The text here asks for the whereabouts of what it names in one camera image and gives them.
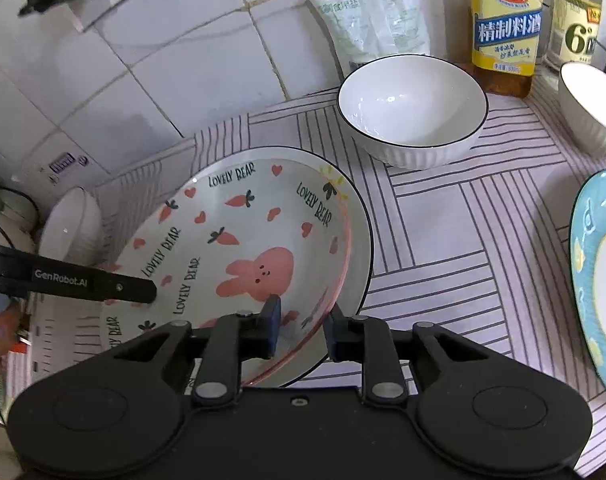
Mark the white plate pink rabbit print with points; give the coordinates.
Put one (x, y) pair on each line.
(223, 240)

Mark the yellow label cooking wine bottle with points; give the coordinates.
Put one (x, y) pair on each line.
(508, 25)

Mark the white appliance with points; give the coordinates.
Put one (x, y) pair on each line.
(8, 210)

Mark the striped table mat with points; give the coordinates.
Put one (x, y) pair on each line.
(458, 240)

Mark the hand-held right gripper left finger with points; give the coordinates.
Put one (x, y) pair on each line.
(272, 332)

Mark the teal plate fried egg print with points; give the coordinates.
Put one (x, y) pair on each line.
(598, 260)

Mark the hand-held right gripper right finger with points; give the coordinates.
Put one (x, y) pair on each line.
(335, 340)

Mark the pale pink dish rack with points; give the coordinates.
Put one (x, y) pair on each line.
(63, 332)

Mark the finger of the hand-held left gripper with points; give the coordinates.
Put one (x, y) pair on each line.
(128, 287)

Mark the clear vinegar bottle yellow cap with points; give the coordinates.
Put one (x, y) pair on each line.
(573, 35)

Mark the white wall socket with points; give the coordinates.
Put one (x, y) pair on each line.
(108, 10)

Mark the white ribbed bowl black rim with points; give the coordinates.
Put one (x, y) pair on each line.
(408, 110)
(70, 230)
(593, 115)

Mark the white plastic salt bag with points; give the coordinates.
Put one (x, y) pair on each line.
(398, 10)
(340, 25)

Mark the white plate black rim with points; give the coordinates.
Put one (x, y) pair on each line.
(361, 260)

